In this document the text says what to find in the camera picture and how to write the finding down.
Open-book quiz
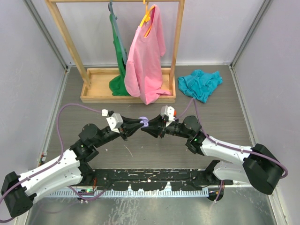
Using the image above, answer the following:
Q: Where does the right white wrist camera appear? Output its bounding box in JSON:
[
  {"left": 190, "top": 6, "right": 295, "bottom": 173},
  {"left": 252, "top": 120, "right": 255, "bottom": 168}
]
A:
[{"left": 160, "top": 105, "right": 175, "bottom": 121}]

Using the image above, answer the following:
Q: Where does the grey blue hanger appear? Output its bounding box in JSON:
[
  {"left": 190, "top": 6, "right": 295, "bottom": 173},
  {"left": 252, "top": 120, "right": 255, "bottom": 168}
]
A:
[{"left": 108, "top": 0, "right": 128, "bottom": 65}]

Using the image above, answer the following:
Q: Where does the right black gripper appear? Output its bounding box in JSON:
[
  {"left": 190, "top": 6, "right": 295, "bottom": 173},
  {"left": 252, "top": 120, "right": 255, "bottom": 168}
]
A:
[{"left": 142, "top": 113, "right": 191, "bottom": 139}]

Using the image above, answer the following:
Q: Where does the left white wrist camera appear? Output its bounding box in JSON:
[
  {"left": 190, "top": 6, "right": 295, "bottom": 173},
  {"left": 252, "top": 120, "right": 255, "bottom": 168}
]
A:
[{"left": 106, "top": 113, "right": 123, "bottom": 133}]

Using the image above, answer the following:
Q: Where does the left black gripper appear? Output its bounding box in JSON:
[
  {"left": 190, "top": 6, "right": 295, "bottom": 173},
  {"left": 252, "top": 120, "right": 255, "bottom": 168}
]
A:
[{"left": 93, "top": 115, "right": 143, "bottom": 148}]

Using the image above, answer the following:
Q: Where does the teal crumpled shirt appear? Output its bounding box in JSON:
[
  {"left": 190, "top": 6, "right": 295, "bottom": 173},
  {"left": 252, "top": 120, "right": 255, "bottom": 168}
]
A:
[{"left": 178, "top": 69, "right": 223, "bottom": 103}]

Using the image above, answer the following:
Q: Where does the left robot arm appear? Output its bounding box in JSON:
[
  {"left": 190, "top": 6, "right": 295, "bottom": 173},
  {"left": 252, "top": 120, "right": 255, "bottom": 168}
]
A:
[{"left": 0, "top": 113, "right": 144, "bottom": 218}]

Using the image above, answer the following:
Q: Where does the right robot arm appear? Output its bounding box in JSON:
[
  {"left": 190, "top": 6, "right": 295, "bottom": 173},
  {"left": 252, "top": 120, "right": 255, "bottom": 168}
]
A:
[{"left": 141, "top": 116, "right": 285, "bottom": 195}]

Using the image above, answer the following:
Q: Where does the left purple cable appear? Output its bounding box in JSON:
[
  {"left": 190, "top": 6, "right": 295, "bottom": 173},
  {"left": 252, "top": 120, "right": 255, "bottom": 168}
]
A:
[{"left": 0, "top": 103, "right": 113, "bottom": 223}]

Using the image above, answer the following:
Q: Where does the pink shirt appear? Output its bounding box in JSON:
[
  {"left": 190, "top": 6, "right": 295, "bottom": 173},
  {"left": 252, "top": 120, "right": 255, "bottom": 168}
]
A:
[{"left": 124, "top": 4, "right": 171, "bottom": 105}]

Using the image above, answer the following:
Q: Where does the green shirt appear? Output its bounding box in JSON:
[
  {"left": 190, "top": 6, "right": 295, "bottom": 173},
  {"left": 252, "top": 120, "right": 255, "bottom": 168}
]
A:
[{"left": 109, "top": 15, "right": 129, "bottom": 96}]

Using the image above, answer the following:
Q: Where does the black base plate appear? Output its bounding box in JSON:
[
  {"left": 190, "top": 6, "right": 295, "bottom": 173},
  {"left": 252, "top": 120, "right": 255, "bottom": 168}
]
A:
[{"left": 77, "top": 169, "right": 221, "bottom": 191}]

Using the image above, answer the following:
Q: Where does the yellow orange hanger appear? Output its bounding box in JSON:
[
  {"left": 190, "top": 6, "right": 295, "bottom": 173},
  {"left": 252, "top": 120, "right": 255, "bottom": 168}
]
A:
[{"left": 139, "top": 0, "right": 155, "bottom": 38}]

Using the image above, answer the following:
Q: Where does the grey slotted cable duct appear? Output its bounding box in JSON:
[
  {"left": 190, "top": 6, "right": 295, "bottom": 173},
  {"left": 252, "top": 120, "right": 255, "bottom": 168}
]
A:
[{"left": 48, "top": 187, "right": 209, "bottom": 198}]

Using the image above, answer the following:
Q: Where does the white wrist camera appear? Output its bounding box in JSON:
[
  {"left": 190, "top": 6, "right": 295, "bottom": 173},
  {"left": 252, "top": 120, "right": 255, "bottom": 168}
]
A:
[
  {"left": 160, "top": 105, "right": 175, "bottom": 121},
  {"left": 106, "top": 113, "right": 123, "bottom": 133}
]

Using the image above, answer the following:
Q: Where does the wooden clothes rack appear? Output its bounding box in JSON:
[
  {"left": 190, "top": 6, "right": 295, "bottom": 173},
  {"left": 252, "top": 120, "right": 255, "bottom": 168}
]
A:
[{"left": 46, "top": 0, "right": 185, "bottom": 103}]

